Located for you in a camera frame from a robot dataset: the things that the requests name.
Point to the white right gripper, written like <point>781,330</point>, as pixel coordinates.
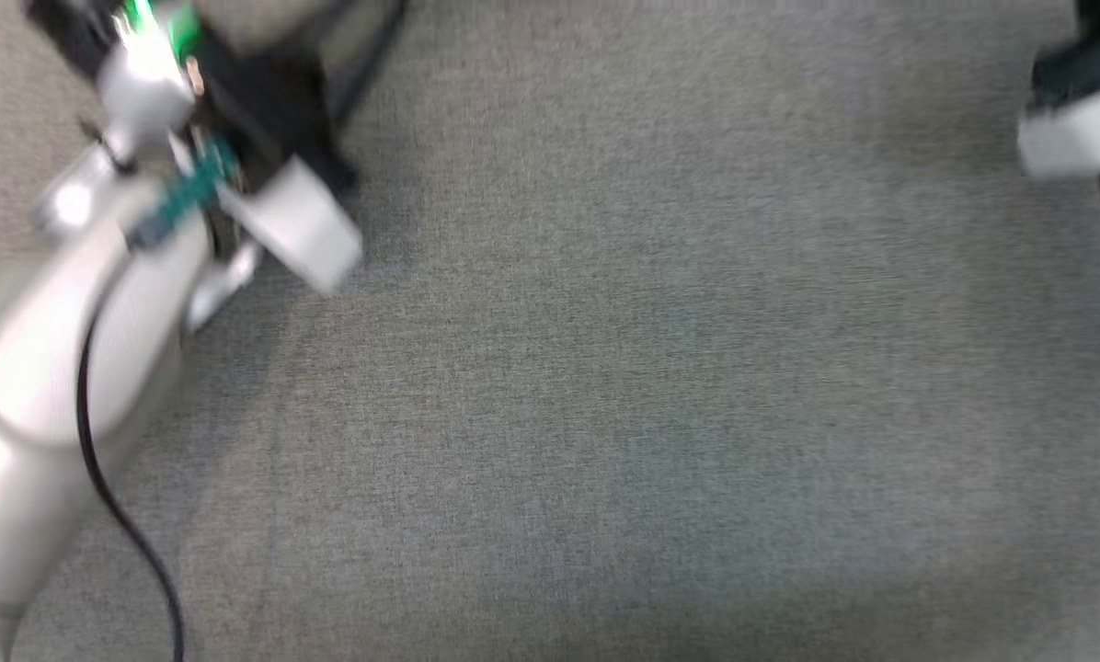
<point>1083,129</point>

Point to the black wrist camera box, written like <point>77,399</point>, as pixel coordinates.
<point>237,101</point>
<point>1093,64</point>

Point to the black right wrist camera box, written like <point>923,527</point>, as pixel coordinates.
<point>1093,64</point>

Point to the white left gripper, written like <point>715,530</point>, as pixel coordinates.
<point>297,225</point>

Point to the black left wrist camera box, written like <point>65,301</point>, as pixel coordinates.
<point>237,101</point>

